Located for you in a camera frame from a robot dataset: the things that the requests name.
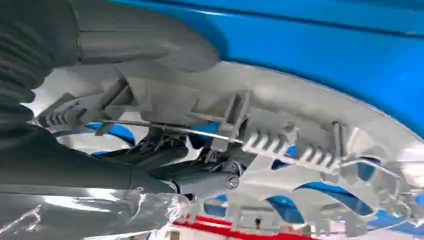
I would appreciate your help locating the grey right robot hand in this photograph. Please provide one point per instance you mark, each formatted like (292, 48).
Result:
(66, 185)

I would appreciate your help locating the red strip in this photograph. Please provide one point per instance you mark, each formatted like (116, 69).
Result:
(232, 232)

